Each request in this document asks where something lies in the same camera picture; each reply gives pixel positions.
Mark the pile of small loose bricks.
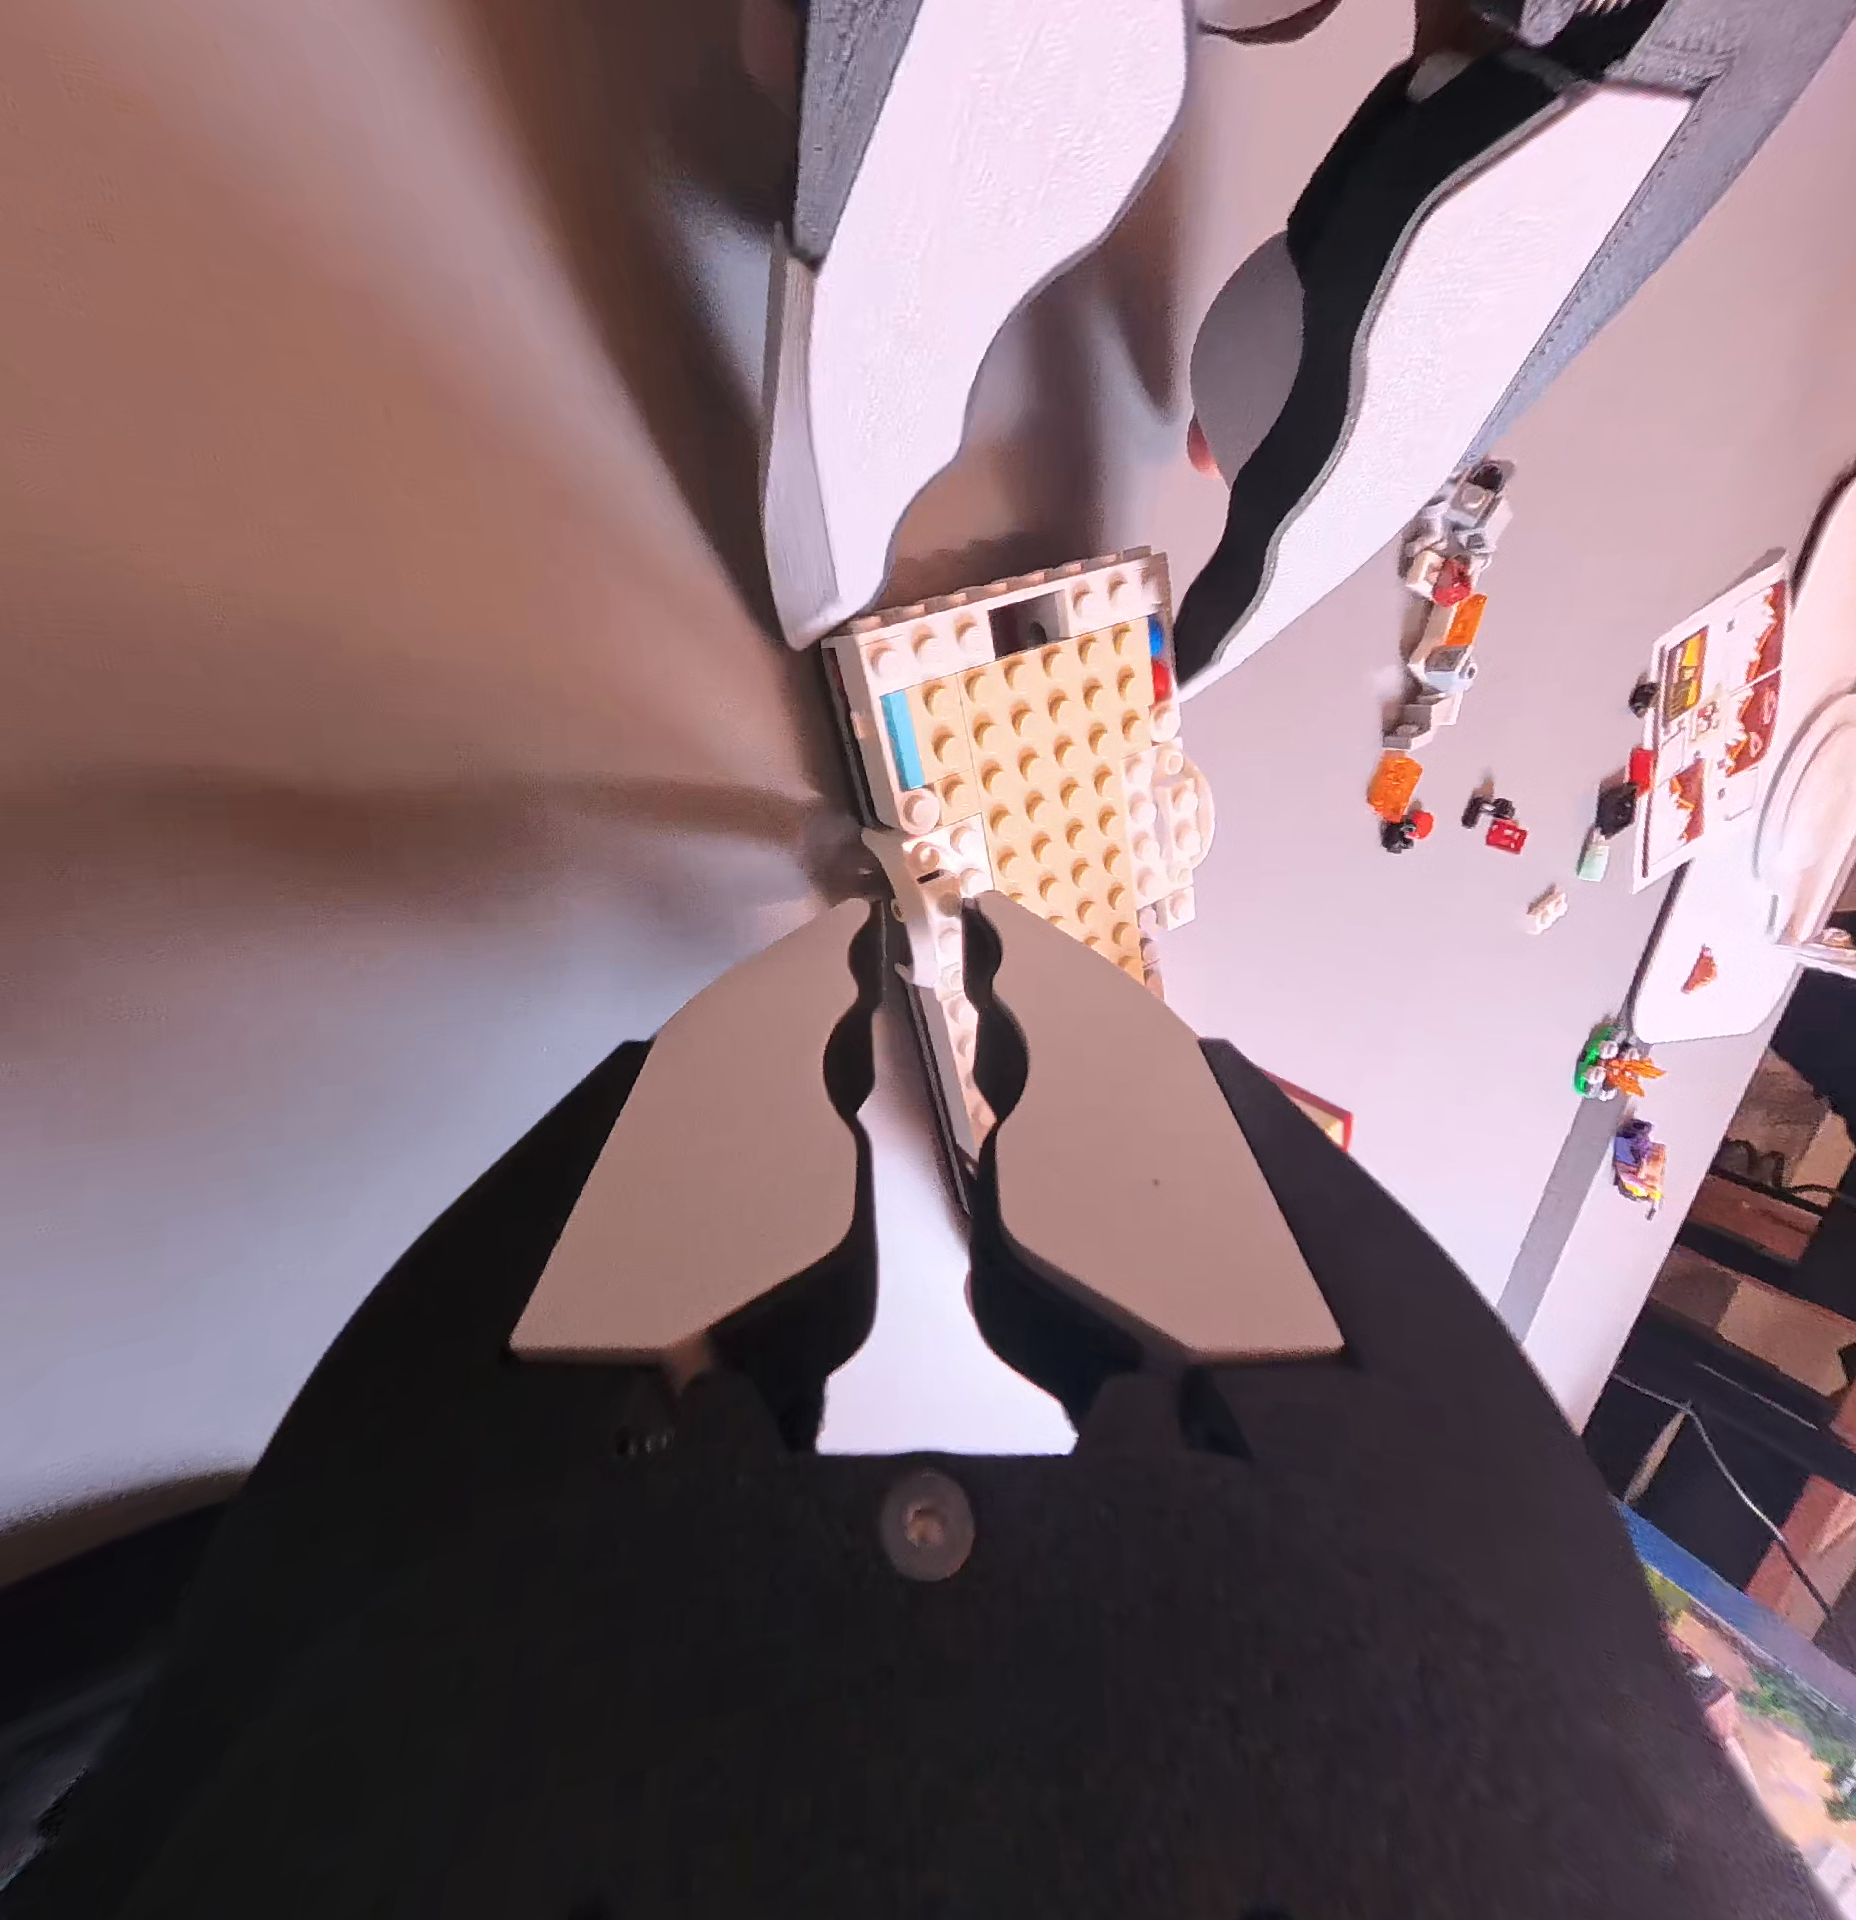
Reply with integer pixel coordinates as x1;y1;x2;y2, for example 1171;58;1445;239
1386;458;1515;748

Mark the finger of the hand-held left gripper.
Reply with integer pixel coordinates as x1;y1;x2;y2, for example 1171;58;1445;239
762;0;1190;651
1175;59;1693;698

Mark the toy brick truck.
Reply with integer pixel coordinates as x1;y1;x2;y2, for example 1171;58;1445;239
821;548;1357;1201

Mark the small green campfire build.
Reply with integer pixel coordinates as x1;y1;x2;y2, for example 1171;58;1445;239
1574;1020;1669;1104

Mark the sticker sheet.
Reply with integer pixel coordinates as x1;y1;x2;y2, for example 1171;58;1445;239
1630;559;1791;894

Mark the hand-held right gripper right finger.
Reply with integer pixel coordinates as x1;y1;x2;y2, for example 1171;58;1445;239
960;894;1347;1363

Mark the blue toy set box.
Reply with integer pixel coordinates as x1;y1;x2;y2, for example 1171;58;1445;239
1618;1500;1856;1920

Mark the white booklet stand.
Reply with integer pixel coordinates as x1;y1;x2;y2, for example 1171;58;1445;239
1624;463;1856;1047

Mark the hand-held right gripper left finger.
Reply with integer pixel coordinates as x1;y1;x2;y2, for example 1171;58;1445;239
509;899;885;1367

